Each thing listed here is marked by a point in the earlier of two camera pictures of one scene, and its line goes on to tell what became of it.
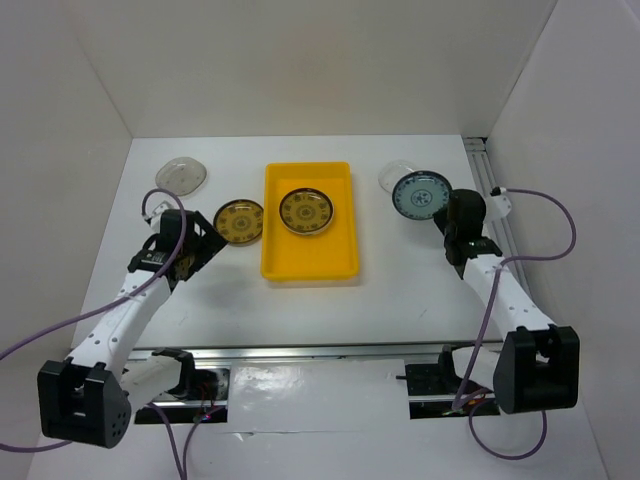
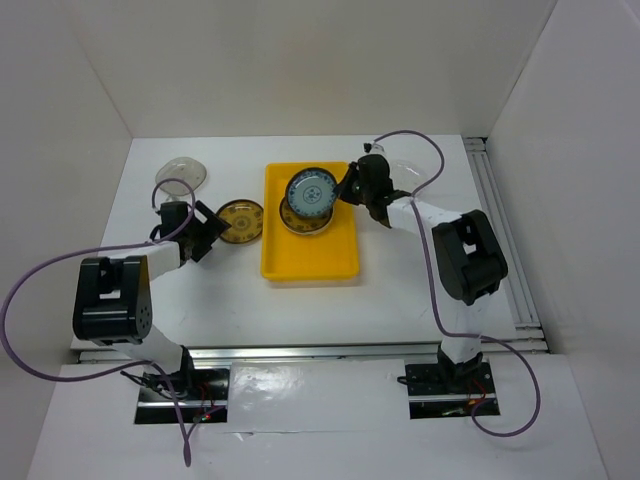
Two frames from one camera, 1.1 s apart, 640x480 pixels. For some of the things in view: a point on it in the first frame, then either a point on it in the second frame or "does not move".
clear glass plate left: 182,175 does not move
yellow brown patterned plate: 240,222 does not move
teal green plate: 419,195 → 311,192
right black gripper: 439,220 → 343,188
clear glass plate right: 391,171 does not move
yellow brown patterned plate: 306,211 does not move
